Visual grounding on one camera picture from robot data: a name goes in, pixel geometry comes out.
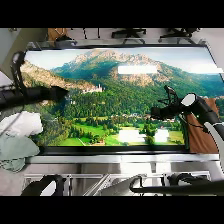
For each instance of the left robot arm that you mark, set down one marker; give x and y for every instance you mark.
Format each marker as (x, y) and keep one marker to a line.
(20, 96)

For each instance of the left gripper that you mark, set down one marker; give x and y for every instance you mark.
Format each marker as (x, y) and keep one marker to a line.
(58, 93)

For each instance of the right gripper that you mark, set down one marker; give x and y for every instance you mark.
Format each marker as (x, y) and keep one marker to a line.
(162, 113)

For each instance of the silver frame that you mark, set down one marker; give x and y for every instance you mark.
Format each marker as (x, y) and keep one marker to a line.
(100, 159)

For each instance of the brown garment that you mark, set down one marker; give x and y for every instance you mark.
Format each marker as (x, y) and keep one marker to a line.
(200, 136)

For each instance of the black chair base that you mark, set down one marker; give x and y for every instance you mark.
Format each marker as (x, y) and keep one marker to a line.
(129, 32)
(178, 32)

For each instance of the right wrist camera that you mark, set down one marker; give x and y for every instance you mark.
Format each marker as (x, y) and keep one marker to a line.
(170, 96)

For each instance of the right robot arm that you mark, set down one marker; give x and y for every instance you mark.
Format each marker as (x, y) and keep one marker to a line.
(203, 111)

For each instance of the pale green garment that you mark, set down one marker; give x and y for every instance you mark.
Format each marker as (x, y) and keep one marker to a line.
(15, 150)

